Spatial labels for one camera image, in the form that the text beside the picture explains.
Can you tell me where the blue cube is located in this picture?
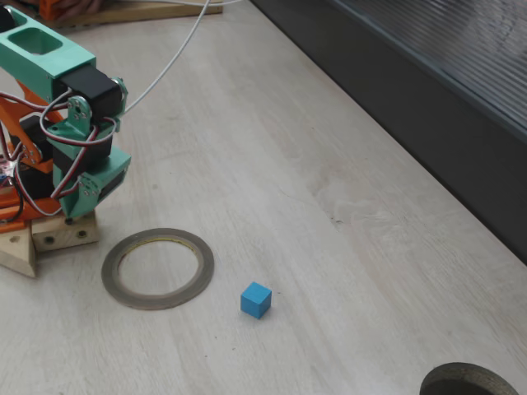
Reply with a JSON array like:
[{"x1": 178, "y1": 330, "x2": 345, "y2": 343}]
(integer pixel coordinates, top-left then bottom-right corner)
[{"x1": 240, "y1": 281, "x2": 273, "y2": 320}]

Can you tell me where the wooden board under leader arm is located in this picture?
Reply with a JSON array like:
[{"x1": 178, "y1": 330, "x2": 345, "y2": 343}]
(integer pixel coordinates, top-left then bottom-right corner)
[{"x1": 40, "y1": 0, "x2": 223, "y2": 29}]

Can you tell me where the person's hand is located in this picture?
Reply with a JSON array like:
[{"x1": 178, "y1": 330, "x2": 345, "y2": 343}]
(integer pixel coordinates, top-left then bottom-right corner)
[{"x1": 60, "y1": 0, "x2": 104, "y2": 21}]

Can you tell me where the short wooden base block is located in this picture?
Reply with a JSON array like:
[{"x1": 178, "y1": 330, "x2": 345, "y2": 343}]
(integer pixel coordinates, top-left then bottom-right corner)
[{"x1": 31, "y1": 208, "x2": 100, "y2": 253}]

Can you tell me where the grey partition with ribbed glass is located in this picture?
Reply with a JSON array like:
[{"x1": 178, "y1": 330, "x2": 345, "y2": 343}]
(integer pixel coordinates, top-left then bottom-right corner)
[{"x1": 250, "y1": 0, "x2": 527, "y2": 267}]

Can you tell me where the grey ring of tape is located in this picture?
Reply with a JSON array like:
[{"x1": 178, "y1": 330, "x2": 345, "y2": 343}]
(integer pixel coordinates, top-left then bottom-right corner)
[{"x1": 100, "y1": 227, "x2": 216, "y2": 311}]

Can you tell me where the white usb cable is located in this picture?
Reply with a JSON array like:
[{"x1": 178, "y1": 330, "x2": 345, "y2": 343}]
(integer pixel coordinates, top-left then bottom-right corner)
[{"x1": 123, "y1": 0, "x2": 244, "y2": 116}]

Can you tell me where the round cable hole grommet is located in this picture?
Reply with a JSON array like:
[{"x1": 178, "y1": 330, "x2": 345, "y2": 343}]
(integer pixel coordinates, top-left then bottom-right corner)
[{"x1": 418, "y1": 361, "x2": 522, "y2": 395}]

